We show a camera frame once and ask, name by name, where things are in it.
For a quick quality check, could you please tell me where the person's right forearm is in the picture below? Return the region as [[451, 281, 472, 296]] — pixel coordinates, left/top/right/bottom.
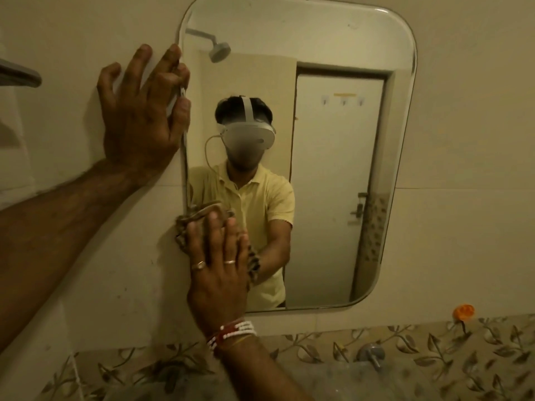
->
[[212, 330, 315, 401]]

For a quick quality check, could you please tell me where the rounded frameless wall mirror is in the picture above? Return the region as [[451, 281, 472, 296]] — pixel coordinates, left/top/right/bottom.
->
[[178, 0, 418, 314]]

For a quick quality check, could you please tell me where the person's left forearm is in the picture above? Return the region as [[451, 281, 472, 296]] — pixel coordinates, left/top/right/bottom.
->
[[0, 159, 145, 352]]

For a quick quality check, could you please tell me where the person's right hand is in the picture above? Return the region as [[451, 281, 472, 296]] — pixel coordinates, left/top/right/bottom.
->
[[186, 211, 252, 335]]

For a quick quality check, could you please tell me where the yellow thread wristband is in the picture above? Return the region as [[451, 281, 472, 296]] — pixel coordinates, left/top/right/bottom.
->
[[223, 335, 256, 349]]

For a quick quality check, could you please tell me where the person's left hand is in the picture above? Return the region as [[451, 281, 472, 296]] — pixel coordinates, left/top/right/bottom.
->
[[97, 43, 192, 187]]

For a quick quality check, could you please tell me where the brown patterned cleaning cloth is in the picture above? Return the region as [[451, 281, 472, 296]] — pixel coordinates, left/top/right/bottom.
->
[[175, 200, 262, 294]]

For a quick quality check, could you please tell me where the chrome wall tap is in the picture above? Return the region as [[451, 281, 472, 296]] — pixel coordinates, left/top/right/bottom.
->
[[356, 343, 386, 370]]

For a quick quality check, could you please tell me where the red white beaded bracelet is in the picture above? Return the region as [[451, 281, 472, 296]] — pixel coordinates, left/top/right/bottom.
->
[[206, 319, 257, 351]]

